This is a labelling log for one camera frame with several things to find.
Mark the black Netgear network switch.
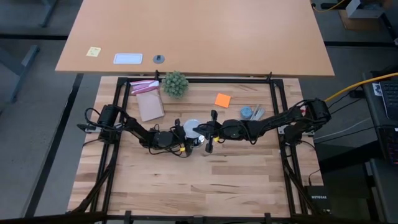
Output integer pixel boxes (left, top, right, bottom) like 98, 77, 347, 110
304, 185, 332, 214

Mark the black side desk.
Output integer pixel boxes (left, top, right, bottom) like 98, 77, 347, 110
362, 70, 398, 224

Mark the small grey white box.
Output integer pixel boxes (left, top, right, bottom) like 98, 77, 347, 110
345, 0, 386, 19

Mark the orange sticky note pad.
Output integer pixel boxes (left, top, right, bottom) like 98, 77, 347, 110
214, 93, 232, 109

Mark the yellow cable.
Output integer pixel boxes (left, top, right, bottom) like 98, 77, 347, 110
323, 72, 398, 103
312, 0, 346, 13

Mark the cardboard box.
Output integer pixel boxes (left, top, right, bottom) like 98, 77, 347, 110
338, 0, 392, 31

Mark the brown spiral notebook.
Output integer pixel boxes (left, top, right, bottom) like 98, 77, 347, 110
136, 90, 165, 123

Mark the black backlit keyboard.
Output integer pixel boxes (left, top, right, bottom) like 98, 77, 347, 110
377, 126, 398, 166

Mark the white globe lightbulb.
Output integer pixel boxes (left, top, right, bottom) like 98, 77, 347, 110
183, 119, 203, 139

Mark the blue tape roll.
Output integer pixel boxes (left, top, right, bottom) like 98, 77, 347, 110
239, 106, 253, 121

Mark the black aluminium table frame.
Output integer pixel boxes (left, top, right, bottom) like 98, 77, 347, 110
67, 70, 324, 224

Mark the chrome lamp base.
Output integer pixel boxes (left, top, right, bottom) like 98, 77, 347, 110
191, 135, 206, 149

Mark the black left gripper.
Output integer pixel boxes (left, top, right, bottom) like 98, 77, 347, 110
169, 118, 195, 157

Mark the grey stapler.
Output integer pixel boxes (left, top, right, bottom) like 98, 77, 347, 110
251, 104, 266, 121

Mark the grey desk leg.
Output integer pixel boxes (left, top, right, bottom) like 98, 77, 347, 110
0, 44, 40, 104

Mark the yellow sticky note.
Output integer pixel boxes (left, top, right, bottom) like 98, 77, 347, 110
86, 46, 102, 58

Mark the white rectangular card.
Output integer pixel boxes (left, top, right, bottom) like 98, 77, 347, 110
113, 53, 144, 65

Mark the green plant in white pot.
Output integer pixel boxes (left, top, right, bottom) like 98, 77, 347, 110
160, 70, 190, 99

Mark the pink folder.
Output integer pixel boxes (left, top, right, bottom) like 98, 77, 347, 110
129, 79, 161, 96

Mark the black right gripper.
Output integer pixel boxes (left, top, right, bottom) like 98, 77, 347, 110
192, 110, 225, 154

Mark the white cable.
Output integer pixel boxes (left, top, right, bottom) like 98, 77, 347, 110
313, 117, 373, 141

